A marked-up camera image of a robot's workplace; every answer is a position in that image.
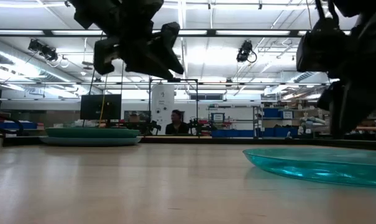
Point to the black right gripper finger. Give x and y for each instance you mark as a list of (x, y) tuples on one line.
[(352, 105), (325, 98)]

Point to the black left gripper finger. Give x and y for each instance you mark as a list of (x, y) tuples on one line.
[(105, 54), (153, 56)]

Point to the large teal plastic plate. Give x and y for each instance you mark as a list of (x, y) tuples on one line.
[(91, 135)]

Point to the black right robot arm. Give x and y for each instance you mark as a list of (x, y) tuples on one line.
[(352, 6)]

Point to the white pillar board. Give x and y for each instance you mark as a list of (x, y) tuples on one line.
[(163, 99)]

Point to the black monitor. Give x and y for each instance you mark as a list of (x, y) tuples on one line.
[(100, 107)]

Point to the blue storage bin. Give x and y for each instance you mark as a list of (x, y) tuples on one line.
[(271, 112), (16, 125), (231, 133)]

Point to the small translucent cyan plate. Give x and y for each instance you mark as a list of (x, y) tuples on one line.
[(315, 168)]

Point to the metal shelf rack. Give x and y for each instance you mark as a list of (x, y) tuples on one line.
[(258, 121)]

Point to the person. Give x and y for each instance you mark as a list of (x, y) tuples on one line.
[(176, 127)]

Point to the small framed screen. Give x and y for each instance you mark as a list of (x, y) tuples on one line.
[(217, 117)]

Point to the large blue plastic plate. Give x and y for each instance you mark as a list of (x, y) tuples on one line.
[(88, 142)]

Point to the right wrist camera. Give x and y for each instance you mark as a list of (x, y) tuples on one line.
[(321, 46)]

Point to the black overhead frame beam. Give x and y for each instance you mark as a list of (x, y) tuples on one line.
[(211, 32)]

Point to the black aluminium table frame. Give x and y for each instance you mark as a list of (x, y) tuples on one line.
[(206, 139)]

